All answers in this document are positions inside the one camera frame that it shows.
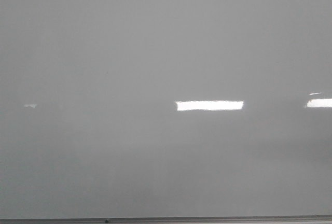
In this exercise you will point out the white whiteboard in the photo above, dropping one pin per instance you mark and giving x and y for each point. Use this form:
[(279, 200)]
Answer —
[(165, 108)]

